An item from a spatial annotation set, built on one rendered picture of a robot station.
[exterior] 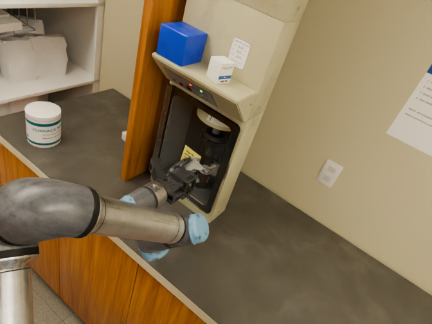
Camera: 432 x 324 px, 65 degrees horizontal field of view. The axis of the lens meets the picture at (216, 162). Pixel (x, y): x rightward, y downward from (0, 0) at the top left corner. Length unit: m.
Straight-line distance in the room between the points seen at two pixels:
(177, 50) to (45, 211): 0.60
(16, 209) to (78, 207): 0.09
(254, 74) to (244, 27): 0.13
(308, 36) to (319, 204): 0.71
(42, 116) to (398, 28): 1.31
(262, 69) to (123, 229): 0.58
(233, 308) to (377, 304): 0.56
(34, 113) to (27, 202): 0.92
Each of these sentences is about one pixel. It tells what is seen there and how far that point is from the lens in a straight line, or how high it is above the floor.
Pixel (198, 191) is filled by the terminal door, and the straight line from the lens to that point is 1.25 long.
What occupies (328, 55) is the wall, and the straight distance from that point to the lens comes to 1.37.
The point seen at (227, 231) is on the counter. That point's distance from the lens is 1.33.
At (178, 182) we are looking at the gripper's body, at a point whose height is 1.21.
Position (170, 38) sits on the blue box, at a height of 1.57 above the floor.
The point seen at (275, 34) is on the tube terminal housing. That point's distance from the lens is 0.96.
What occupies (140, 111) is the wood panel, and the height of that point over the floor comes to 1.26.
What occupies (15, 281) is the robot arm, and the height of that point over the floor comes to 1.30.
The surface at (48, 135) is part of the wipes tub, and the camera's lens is 1.53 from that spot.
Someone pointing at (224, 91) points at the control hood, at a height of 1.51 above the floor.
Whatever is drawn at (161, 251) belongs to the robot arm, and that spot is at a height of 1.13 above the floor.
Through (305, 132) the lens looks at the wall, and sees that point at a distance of 1.46.
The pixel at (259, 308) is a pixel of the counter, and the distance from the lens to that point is 1.18.
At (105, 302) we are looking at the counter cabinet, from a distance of 1.66.
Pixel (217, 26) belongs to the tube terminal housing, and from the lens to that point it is 1.05.
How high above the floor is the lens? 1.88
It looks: 35 degrees down
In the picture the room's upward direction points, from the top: 19 degrees clockwise
